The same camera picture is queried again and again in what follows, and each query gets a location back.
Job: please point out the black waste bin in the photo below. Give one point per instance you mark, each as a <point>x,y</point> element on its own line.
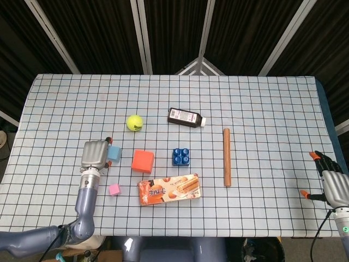
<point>272,251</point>

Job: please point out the medium blue foam cube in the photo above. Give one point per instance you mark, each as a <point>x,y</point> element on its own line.
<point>115,153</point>

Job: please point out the grey-blue robot torso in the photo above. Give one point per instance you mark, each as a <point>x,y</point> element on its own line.
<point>163,251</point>

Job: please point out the yellow tennis ball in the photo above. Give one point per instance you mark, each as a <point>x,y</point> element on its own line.
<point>134,122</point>

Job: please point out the wooden rolling pin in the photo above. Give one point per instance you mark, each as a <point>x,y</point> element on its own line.
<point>227,158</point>

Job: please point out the blue studded toy brick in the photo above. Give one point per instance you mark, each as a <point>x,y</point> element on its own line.
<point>180,157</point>

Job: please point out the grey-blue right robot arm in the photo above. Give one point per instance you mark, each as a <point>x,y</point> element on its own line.
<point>342,221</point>

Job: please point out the white round object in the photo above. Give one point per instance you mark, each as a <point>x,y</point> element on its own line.
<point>2,139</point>

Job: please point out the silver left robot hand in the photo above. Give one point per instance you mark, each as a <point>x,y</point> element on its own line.
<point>94,154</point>

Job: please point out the dark folding screen white frames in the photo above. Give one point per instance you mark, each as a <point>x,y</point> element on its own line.
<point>174,27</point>

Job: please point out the dark blue table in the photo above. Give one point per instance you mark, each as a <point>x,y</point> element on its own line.
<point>327,109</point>

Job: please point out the brown bottle white cap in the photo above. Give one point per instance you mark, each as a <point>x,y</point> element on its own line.
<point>185,118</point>

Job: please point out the checked light blue tablecloth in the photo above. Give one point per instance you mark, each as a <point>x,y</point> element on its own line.
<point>245,95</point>

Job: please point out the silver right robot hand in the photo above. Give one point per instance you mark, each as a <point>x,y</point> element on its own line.
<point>338,191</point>

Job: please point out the brown cardboard box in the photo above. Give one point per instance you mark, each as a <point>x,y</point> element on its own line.
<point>109,256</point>

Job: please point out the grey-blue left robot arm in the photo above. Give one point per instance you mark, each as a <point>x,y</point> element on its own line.
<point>84,202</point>

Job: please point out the small pink foam cube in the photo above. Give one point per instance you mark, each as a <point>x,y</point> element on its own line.
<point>114,189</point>

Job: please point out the large orange foam cube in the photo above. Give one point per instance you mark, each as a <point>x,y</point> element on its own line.
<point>141,162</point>

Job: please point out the orange egg roll box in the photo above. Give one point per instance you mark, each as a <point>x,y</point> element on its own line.
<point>169,189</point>

